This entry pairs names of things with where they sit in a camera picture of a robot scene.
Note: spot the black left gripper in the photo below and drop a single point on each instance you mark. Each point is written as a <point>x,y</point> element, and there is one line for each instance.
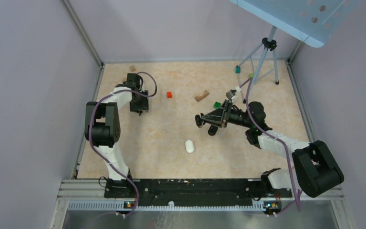
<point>144,105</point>

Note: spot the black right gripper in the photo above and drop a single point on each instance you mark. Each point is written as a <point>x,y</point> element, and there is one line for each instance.
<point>218,115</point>

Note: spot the black earbud charging case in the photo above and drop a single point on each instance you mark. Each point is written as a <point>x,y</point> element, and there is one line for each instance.
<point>212,130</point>

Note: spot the white earbud charging case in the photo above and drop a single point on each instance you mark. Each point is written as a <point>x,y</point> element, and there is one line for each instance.
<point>189,146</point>

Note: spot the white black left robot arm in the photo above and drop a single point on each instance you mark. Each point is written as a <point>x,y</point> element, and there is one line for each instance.
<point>102,122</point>

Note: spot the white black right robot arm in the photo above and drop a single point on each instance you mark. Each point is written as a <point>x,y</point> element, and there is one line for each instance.
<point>313,169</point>

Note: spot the green block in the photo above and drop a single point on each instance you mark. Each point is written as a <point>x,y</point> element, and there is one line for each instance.
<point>217,105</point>

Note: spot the brown wooden arch block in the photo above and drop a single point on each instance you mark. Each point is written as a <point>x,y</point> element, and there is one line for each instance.
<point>201,97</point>

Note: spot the small tan wooden cube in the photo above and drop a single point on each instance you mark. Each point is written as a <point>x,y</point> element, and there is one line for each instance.
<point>132,68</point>

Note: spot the grey tripod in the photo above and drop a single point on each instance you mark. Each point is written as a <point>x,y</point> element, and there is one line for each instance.
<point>269,45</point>

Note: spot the light blue perforated panel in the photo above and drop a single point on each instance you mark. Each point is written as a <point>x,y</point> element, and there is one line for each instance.
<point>310,21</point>

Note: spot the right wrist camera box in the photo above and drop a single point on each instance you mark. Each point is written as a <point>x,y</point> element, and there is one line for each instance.
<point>232,94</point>

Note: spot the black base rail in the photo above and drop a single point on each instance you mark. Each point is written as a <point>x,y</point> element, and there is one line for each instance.
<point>194,192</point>

